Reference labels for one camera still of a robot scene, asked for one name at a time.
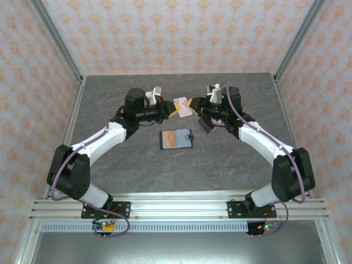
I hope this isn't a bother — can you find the pink card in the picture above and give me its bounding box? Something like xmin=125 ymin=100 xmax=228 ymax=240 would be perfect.
xmin=173 ymin=96 xmax=194 ymax=119

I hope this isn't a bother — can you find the dark card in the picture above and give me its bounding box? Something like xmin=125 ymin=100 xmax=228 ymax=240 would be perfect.
xmin=197 ymin=118 xmax=215 ymax=135

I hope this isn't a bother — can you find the blue card holder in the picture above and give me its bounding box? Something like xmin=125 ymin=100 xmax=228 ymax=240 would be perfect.
xmin=159 ymin=128 xmax=195 ymax=151

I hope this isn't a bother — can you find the orange card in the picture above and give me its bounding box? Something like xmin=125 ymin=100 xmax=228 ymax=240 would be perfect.
xmin=162 ymin=130 xmax=176 ymax=149

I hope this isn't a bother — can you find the circuit board with yellow connector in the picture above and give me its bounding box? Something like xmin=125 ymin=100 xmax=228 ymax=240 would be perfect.
xmin=92 ymin=219 xmax=116 ymax=232

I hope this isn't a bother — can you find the grey metal panel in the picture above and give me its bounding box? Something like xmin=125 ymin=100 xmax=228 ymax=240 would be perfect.
xmin=29 ymin=232 xmax=331 ymax=264

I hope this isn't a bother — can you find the aluminium side rail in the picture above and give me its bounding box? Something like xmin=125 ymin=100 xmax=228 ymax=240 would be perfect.
xmin=42 ymin=75 xmax=88 ymax=199
xmin=272 ymin=73 xmax=315 ymax=198

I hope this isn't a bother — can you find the aluminium table edge rail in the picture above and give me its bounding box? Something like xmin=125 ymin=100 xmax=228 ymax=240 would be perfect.
xmin=43 ymin=188 xmax=314 ymax=199

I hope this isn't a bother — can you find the aluminium frame post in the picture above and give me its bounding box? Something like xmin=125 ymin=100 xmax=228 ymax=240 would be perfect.
xmin=29 ymin=0 xmax=84 ymax=83
xmin=274 ymin=0 xmax=327 ymax=81

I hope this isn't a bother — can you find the wide aluminium mounting rail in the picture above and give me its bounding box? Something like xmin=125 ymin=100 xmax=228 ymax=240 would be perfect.
xmin=29 ymin=197 xmax=330 ymax=222

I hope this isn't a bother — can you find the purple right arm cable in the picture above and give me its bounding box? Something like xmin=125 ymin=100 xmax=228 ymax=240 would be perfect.
xmin=221 ymin=79 xmax=306 ymax=238

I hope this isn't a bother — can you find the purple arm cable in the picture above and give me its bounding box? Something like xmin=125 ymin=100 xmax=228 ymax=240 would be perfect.
xmin=221 ymin=79 xmax=306 ymax=238
xmin=49 ymin=91 xmax=132 ymax=239

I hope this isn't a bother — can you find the grey slotted cable duct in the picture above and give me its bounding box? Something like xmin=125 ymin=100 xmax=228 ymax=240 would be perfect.
xmin=40 ymin=222 xmax=279 ymax=233

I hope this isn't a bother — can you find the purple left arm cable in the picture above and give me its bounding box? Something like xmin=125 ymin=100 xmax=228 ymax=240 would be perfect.
xmin=49 ymin=91 xmax=132 ymax=239

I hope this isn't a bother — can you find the circuit board on black bracket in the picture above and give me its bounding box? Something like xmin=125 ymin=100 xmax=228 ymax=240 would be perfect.
xmin=246 ymin=219 xmax=280 ymax=237

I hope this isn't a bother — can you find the short aluminium frame bar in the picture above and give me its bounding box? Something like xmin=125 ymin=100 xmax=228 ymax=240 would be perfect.
xmin=13 ymin=219 xmax=42 ymax=264
xmin=315 ymin=219 xmax=339 ymax=264

